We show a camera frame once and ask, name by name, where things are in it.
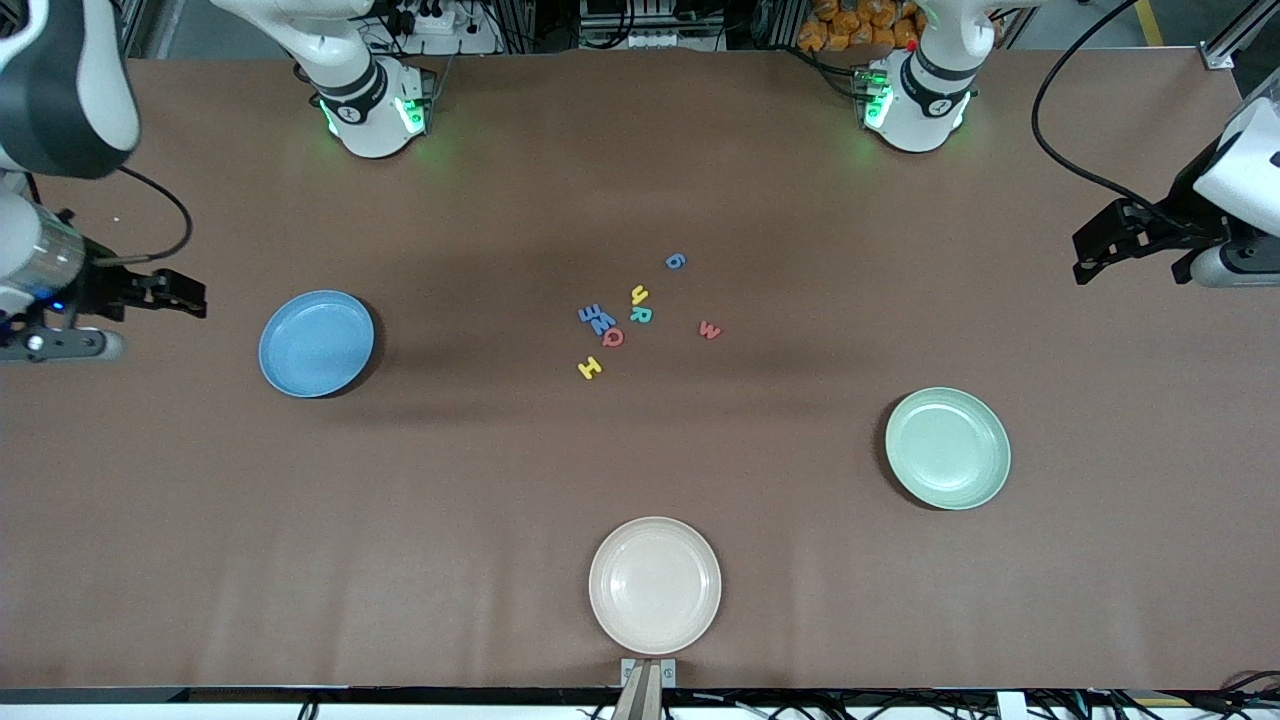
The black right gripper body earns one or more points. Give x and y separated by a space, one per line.
103 291

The red foam lowercase w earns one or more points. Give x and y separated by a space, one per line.
709 331

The blue foam lowercase m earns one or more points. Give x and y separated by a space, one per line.
594 315

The yellow foam uppercase H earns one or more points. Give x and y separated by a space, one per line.
590 368

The red foam uppercase Q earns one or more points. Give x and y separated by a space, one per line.
606 338

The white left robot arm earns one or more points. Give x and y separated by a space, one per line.
925 110

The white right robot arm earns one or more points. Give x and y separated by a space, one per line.
365 120

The blue plate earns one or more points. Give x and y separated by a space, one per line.
315 345

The green plate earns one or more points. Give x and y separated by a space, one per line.
947 450

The teal foam uppercase R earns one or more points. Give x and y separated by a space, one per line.
634 316

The beige plate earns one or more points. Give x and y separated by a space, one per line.
655 585

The bag of orange items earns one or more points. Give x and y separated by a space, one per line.
850 25

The white plastic block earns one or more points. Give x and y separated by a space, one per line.
1012 708

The metal equipment rack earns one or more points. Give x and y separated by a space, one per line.
650 40

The aluminium frame profile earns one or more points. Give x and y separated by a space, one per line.
1215 57

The silver camera mount bracket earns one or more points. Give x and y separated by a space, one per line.
648 700

